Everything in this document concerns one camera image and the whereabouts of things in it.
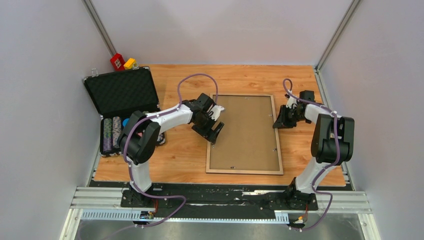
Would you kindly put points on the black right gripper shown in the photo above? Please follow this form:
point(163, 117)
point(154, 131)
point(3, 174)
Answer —
point(282, 122)

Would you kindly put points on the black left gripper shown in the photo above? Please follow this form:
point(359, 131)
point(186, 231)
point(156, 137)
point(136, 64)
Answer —
point(208, 132)

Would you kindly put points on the brown cardboard backing board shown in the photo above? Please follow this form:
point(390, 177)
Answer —
point(245, 132)

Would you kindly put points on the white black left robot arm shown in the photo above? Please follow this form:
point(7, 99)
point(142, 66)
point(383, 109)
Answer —
point(138, 138)

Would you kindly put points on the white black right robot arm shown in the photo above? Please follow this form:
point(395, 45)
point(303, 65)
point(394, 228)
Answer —
point(332, 142)

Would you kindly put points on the blue round chip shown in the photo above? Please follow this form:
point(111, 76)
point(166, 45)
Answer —
point(124, 122)

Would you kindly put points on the grey pink chip stack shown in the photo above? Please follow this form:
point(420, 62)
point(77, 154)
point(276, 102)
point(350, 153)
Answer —
point(116, 131)

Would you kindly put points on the black poker chip case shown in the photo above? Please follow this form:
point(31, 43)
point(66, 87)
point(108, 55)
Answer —
point(119, 94)

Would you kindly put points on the green purple chip stack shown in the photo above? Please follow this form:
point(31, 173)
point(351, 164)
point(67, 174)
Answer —
point(107, 135)

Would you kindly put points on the yellow toy block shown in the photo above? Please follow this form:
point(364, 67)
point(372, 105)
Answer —
point(131, 63)

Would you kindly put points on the red toy house block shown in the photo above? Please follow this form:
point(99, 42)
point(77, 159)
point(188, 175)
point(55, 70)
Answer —
point(118, 62)

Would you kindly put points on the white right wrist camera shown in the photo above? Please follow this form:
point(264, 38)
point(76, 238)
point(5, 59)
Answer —
point(291, 101)

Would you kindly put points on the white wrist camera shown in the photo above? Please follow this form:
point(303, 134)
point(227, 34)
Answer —
point(215, 112)
point(291, 101)

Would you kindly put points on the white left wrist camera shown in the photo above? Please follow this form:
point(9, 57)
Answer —
point(215, 112)

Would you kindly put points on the aluminium rail frame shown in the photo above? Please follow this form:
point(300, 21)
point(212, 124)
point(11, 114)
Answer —
point(103, 205)

